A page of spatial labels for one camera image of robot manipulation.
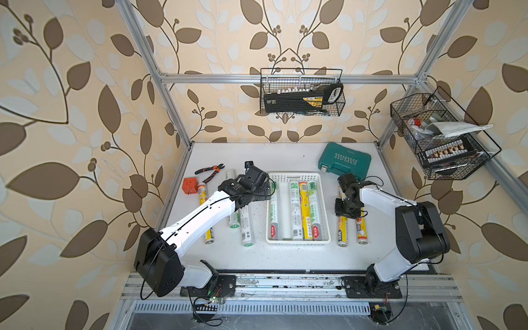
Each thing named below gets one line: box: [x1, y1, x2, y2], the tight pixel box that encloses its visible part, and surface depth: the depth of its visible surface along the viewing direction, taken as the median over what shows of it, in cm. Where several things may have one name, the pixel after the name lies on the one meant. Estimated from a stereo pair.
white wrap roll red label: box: [270, 180, 280, 240], surface depth 89 cm
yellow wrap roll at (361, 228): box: [355, 206, 368, 246], surface depth 86 cm
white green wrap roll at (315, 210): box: [308, 180, 322, 241], surface depth 91 cm
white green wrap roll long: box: [238, 205, 254, 248], surface depth 86 cm
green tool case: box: [318, 141, 372, 181], surface depth 109 cm
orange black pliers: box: [194, 163, 225, 184], surface depth 110 cm
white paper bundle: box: [426, 121, 493, 138], surface depth 64 cm
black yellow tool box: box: [263, 83, 344, 114], surface depth 84 cm
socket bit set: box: [423, 138, 476, 166], surface depth 68 cm
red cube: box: [181, 177, 199, 195], surface depth 99 cm
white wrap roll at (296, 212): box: [290, 179, 304, 241], surface depth 90 cm
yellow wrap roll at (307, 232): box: [299, 180, 313, 240], surface depth 92 cm
